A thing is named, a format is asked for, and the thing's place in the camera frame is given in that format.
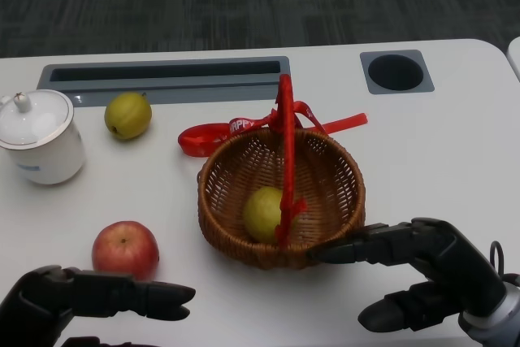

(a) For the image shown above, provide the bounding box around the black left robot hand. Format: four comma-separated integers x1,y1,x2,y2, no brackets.
0,264,197,347

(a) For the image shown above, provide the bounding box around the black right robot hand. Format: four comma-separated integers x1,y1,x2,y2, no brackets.
305,216,509,334

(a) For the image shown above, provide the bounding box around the red apple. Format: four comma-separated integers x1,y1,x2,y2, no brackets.
91,220,160,282

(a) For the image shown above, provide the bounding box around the brown wicker basket red handle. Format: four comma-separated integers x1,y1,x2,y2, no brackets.
197,73,366,270

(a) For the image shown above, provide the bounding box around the white ceramic cup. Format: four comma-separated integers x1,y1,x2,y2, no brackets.
0,117,87,185

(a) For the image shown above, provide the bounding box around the white ceramic cup lid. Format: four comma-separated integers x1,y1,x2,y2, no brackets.
0,89,75,150

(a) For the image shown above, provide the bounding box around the yellow-green pear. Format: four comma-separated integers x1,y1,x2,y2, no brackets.
242,186,300,244
104,92,153,141

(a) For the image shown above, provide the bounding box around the grey round table grommet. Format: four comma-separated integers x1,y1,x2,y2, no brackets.
359,50,436,95

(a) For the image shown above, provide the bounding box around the red printed ribbon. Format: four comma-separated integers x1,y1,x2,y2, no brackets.
177,101,369,158

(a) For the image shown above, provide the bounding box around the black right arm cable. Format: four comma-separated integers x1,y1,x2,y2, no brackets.
489,240,507,280

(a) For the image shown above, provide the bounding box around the grey long table cable tray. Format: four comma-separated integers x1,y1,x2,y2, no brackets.
36,55,291,106

